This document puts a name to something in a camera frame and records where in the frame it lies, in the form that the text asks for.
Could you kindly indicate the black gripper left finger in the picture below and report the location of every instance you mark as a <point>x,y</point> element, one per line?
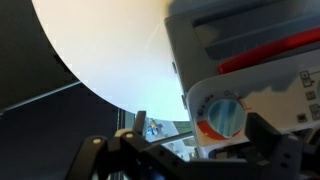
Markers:
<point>140,121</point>

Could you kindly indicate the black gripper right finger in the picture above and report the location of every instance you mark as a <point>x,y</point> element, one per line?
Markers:
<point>263,133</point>

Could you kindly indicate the grey toy oven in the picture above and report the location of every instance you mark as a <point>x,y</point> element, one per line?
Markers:
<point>200,50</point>

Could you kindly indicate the blue toy oven knob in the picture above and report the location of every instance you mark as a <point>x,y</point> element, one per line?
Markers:
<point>226,116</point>

